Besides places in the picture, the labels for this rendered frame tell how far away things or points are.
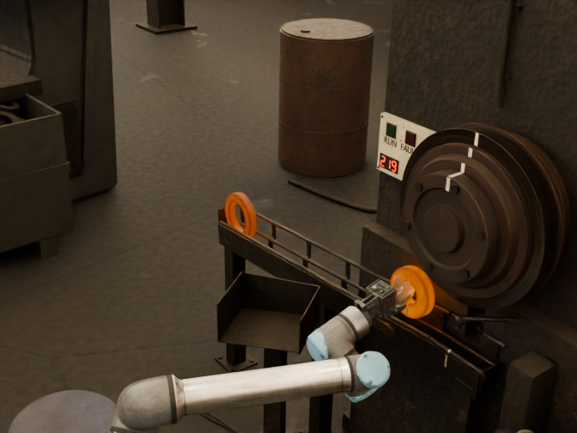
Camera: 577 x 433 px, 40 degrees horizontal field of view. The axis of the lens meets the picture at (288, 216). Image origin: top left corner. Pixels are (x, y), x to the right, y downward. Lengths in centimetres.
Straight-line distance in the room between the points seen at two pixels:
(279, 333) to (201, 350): 100
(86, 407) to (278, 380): 75
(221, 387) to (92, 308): 188
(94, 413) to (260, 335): 54
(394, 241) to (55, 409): 113
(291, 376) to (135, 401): 38
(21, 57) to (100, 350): 175
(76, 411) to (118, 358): 95
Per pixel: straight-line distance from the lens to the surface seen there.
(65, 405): 253
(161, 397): 191
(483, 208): 190
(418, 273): 229
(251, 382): 195
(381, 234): 246
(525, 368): 209
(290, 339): 242
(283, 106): 501
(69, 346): 353
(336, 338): 215
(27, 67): 443
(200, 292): 380
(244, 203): 292
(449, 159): 198
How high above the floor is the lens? 200
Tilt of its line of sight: 26 degrees down
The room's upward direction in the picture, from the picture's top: 1 degrees clockwise
